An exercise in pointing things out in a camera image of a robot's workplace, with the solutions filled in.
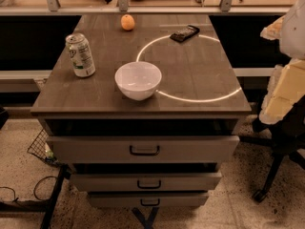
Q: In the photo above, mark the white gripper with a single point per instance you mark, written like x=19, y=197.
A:
x=294, y=35

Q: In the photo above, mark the white bowl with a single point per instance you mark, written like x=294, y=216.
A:
x=138, y=80

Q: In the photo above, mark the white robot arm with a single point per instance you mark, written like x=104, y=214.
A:
x=292, y=39

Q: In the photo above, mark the black office chair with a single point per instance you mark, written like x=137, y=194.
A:
x=288, y=136

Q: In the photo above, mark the orange fruit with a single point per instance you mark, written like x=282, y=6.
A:
x=127, y=22

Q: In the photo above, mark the grey drawer cabinet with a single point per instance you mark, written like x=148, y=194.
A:
x=153, y=124

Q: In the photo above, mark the middle drawer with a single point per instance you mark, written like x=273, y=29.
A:
x=146, y=182

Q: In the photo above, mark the drawer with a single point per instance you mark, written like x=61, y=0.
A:
x=146, y=182
x=147, y=199
x=142, y=149

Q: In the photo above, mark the green white soda can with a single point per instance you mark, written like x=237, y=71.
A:
x=80, y=54

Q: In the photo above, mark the bottom drawer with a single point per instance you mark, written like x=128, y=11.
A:
x=147, y=199

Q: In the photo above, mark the top drawer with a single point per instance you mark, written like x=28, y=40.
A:
x=142, y=149

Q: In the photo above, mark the black table leg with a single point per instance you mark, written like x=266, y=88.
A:
x=54, y=196

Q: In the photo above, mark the black wire basket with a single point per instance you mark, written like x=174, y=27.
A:
x=40, y=149

